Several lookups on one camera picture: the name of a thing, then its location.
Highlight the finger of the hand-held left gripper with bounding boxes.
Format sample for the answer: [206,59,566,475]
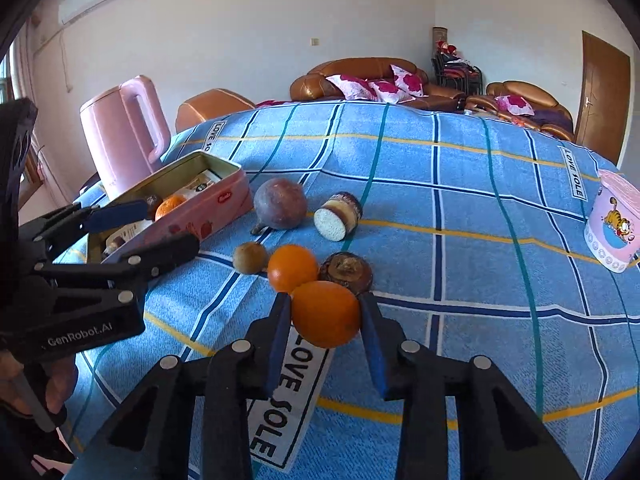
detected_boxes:
[30,232,201,306]
[20,199,148,261]

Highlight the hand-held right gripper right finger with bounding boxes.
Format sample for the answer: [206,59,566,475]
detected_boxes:
[357,292,583,480]

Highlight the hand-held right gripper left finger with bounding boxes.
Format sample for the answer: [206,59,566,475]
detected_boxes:
[75,294,293,480]

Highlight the large orange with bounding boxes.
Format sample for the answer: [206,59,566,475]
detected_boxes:
[155,195,187,222]

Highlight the oval orange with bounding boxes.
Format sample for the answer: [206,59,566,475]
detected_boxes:
[291,281,362,349]

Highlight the pink tin box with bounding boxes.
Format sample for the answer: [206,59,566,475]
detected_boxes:
[86,150,254,266]

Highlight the small orange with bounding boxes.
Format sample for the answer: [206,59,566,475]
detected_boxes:
[267,244,321,293]

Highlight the brown kiwi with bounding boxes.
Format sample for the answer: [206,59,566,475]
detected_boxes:
[232,241,269,275]

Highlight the purple passion fruit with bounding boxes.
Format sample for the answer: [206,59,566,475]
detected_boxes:
[250,178,307,236]

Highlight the cream cake roll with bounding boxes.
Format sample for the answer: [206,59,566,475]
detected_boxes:
[313,191,363,242]

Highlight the person's left hand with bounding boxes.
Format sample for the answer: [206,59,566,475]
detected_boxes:
[0,352,79,416]

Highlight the printed paper leaflet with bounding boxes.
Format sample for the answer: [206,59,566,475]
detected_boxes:
[177,170,226,201]

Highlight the pink electric kettle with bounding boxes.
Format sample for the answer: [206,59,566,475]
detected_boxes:
[80,75,172,200]

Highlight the blue checked blanket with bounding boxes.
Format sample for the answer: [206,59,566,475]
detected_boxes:
[65,100,640,480]

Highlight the brown leather chaise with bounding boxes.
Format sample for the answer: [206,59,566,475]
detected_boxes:
[175,88,258,133]

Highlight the window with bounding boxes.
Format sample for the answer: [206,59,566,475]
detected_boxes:
[0,55,16,106]

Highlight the white red floral pillow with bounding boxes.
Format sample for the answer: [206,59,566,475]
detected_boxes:
[495,94,535,117]
[367,79,416,105]
[326,74,378,101]
[390,64,430,97]

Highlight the brown leather sofa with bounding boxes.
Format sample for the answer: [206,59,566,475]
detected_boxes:
[290,57,468,113]

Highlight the pink cartoon cup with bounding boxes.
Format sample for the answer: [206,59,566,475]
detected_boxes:
[584,169,640,274]

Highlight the stacked dark chairs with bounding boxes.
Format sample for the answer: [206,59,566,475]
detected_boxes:
[431,52,483,86]

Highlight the purple cloth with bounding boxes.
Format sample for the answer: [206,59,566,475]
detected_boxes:
[532,107,573,131]

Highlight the brown leather armchair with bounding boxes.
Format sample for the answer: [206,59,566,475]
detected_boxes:
[465,80,576,142]

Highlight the brown wooden door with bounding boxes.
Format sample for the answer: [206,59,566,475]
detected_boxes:
[574,30,632,166]

